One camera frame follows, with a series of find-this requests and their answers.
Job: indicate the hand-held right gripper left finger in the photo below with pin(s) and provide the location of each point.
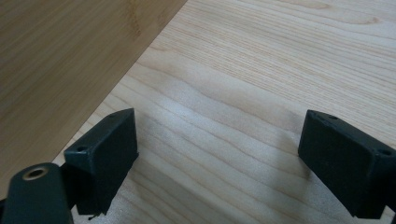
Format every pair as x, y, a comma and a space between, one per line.
106, 155

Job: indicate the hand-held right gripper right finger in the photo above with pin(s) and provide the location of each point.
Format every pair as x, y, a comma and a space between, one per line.
348, 165

